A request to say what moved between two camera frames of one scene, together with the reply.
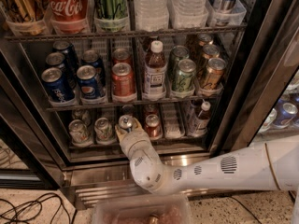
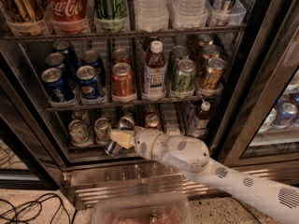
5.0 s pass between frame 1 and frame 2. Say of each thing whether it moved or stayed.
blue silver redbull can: moved
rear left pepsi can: stayed
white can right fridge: stayed
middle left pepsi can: stayed
